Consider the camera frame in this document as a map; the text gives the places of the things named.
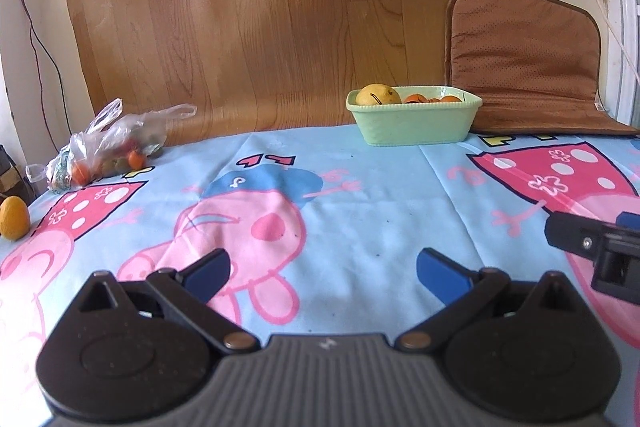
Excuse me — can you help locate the orange cherry tomato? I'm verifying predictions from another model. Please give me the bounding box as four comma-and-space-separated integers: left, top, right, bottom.
439, 95, 463, 103

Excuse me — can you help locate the small orange mandarin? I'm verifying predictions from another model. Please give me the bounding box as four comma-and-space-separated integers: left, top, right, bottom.
404, 93, 428, 104

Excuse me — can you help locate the large yellow citrus fruit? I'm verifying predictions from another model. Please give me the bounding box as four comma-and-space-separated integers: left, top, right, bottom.
355, 83, 401, 106

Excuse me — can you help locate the orange fruit in bag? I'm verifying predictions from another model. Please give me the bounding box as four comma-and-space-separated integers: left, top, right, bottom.
127, 150, 146, 171

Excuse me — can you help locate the cartoon pig blue blanket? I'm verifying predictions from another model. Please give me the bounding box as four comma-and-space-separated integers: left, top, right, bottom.
1, 126, 639, 426

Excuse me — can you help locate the clear plastic fruit bag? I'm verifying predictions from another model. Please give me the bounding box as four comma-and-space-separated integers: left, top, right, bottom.
26, 98, 198, 193

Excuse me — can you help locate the light green plastic basket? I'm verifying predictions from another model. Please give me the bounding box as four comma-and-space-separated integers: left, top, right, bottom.
346, 86, 483, 146

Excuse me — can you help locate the brown seat cushion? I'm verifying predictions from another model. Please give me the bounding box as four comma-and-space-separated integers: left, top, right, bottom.
445, 0, 637, 135

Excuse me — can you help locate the yellow lemon at blanket edge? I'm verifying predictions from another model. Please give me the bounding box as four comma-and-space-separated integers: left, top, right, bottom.
0, 196, 32, 242

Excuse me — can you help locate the wood pattern vinyl sheet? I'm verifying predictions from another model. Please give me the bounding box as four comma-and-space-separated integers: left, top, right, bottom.
67, 0, 448, 143

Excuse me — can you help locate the thin dark wall cable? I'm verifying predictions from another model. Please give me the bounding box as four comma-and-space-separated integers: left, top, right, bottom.
8, 0, 74, 138

